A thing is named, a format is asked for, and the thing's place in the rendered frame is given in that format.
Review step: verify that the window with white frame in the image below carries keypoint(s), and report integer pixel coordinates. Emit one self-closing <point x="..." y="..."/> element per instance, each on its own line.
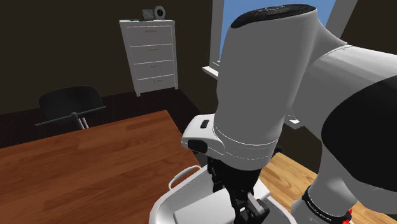
<point x="229" y="18"/>

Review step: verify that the brown wooden table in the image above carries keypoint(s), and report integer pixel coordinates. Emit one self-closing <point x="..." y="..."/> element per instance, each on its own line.
<point x="93" y="173"/>

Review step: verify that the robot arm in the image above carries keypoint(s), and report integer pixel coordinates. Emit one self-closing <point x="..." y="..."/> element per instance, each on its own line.
<point x="266" y="93"/>

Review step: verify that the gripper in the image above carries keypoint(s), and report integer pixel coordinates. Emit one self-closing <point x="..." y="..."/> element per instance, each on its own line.
<point x="237" y="178"/>

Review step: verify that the black chair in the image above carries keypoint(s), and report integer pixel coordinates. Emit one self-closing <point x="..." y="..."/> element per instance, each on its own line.
<point x="66" y="104"/>

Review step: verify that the white chest of drawers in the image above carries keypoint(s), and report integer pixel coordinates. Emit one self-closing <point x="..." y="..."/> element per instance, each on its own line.
<point x="153" y="52"/>

